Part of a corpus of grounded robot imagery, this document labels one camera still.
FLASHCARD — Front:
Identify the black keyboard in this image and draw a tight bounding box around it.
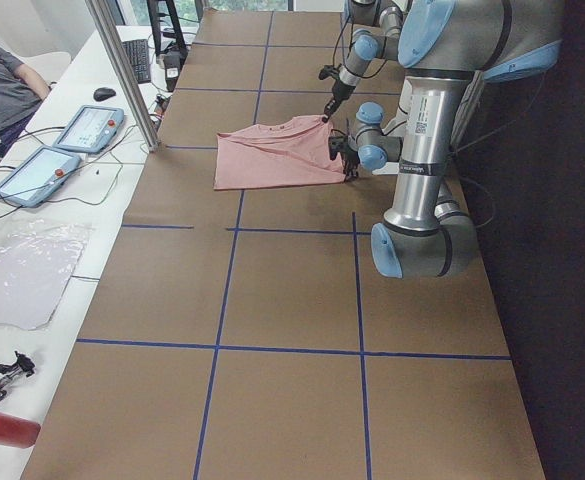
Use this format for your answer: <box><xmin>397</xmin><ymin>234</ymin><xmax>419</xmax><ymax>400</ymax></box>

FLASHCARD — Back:
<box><xmin>122</xmin><ymin>39</ymin><xmax>151</xmax><ymax>84</ymax></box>

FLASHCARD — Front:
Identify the black computer mouse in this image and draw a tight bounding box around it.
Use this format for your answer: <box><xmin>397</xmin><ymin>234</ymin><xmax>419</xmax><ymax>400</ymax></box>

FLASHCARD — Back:
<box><xmin>93</xmin><ymin>87</ymin><xmax>116</xmax><ymax>102</ymax></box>

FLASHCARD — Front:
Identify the red cylinder bottle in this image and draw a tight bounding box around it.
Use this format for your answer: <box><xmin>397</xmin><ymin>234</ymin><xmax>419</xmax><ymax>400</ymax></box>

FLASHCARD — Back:
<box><xmin>0</xmin><ymin>412</ymin><xmax>41</xmax><ymax>449</ymax></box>

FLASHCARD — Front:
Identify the lower blue teach pendant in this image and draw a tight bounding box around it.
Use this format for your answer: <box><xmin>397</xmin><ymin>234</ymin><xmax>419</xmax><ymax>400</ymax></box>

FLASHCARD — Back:
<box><xmin>0</xmin><ymin>146</ymin><xmax>81</xmax><ymax>208</ymax></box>

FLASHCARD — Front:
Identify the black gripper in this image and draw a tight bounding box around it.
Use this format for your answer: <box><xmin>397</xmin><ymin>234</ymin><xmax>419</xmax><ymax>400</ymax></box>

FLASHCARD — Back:
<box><xmin>321</xmin><ymin>79</ymin><xmax>356</xmax><ymax>123</ymax></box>
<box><xmin>341</xmin><ymin>147</ymin><xmax>360</xmax><ymax>182</ymax></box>

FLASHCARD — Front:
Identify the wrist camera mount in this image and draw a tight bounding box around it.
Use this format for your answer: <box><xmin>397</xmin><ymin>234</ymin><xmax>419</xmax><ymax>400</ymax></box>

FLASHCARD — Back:
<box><xmin>318</xmin><ymin>65</ymin><xmax>340</xmax><ymax>81</ymax></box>
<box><xmin>328</xmin><ymin>133</ymin><xmax>350</xmax><ymax>160</ymax></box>

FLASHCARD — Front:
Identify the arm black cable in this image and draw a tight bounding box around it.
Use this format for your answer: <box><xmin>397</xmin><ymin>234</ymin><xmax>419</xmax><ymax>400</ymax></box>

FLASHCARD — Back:
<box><xmin>331</xmin><ymin>9</ymin><xmax>388</xmax><ymax>84</ymax></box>
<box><xmin>329</xmin><ymin>117</ymin><xmax>353</xmax><ymax>151</ymax></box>

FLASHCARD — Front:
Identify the black desk cable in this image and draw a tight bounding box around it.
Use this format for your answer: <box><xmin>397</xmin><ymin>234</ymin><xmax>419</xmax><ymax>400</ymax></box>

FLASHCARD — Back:
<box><xmin>0</xmin><ymin>124</ymin><xmax>158</xmax><ymax>236</ymax></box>

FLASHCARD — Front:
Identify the aluminium frame post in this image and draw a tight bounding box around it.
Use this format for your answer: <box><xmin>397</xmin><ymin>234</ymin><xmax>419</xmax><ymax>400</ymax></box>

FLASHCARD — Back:
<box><xmin>85</xmin><ymin>0</ymin><xmax>159</xmax><ymax>152</ymax></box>

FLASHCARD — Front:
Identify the seated person in grey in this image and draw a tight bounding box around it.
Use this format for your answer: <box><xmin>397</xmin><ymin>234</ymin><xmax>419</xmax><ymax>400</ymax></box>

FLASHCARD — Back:
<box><xmin>0</xmin><ymin>47</ymin><xmax>51</xmax><ymax>156</ymax></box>

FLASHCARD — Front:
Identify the clear plastic bag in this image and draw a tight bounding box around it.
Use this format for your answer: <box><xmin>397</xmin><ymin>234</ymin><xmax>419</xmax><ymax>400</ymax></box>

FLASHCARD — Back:
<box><xmin>0</xmin><ymin>219</ymin><xmax>93</xmax><ymax>331</ymax></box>

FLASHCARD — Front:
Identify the blue teach pendant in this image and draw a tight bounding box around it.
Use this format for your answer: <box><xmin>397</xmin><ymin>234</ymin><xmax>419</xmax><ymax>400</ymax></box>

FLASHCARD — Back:
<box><xmin>53</xmin><ymin>105</ymin><xmax>125</xmax><ymax>154</ymax></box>
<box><xmin>0</xmin><ymin>146</ymin><xmax>81</xmax><ymax>208</ymax></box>

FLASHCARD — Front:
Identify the upper blue teach pendant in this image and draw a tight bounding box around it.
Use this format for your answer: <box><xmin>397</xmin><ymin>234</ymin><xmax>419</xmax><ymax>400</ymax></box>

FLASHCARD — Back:
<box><xmin>53</xmin><ymin>105</ymin><xmax>125</xmax><ymax>154</ymax></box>

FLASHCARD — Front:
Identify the pink Snoopy t-shirt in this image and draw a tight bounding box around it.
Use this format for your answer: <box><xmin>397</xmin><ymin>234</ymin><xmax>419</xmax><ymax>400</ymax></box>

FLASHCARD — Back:
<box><xmin>214</xmin><ymin>115</ymin><xmax>345</xmax><ymax>190</ymax></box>

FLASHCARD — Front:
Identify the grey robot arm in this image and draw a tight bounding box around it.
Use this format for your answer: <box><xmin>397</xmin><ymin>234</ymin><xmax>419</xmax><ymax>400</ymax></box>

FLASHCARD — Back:
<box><xmin>350</xmin><ymin>1</ymin><xmax>564</xmax><ymax>278</ymax></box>
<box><xmin>318</xmin><ymin>1</ymin><xmax>412</xmax><ymax>123</ymax></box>

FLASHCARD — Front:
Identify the black folded tripod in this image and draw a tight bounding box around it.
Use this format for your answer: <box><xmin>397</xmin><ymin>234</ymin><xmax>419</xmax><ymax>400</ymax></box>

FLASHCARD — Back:
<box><xmin>0</xmin><ymin>351</ymin><xmax>35</xmax><ymax>402</ymax></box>

